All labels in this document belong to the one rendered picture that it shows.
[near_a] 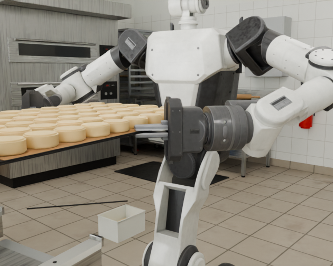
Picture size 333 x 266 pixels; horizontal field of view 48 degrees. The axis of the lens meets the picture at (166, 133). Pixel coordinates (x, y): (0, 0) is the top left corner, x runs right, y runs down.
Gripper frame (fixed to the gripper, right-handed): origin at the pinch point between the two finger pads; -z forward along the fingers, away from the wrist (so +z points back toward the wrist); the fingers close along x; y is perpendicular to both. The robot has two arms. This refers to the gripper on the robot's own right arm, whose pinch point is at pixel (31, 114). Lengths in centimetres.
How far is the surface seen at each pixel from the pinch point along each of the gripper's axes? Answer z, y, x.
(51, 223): 199, -15, -109
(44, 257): -28.5, 4.5, -25.5
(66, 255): -40.8, 9.4, -19.4
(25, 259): -28.6, 1.0, -25.4
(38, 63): 320, -31, 20
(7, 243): -20.0, -3.8, -25.5
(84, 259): -40.0, 12.3, -20.8
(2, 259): -27.6, -3.3, -25.4
